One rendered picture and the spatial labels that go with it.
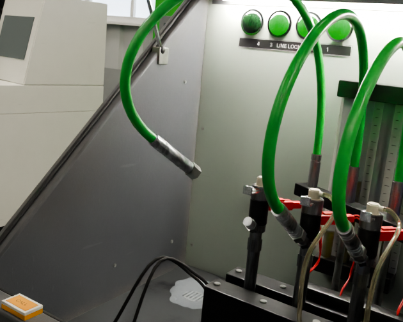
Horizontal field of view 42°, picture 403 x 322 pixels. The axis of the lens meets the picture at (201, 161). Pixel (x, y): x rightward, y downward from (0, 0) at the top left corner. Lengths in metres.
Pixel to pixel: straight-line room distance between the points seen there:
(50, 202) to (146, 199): 0.25
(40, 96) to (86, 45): 0.48
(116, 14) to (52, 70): 2.32
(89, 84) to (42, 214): 2.95
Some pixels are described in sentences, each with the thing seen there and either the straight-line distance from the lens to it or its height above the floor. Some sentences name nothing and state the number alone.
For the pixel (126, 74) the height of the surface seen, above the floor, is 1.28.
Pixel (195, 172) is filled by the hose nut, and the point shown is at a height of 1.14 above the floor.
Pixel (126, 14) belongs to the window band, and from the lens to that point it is 5.74.
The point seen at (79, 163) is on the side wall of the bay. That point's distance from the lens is 0.90.
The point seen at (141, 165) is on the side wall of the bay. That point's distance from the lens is 1.02.
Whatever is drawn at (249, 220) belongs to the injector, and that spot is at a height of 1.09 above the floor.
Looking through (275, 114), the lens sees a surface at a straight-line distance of 0.57.
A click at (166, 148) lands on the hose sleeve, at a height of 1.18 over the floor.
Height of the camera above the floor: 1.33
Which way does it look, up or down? 12 degrees down
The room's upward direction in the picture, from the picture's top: 5 degrees clockwise
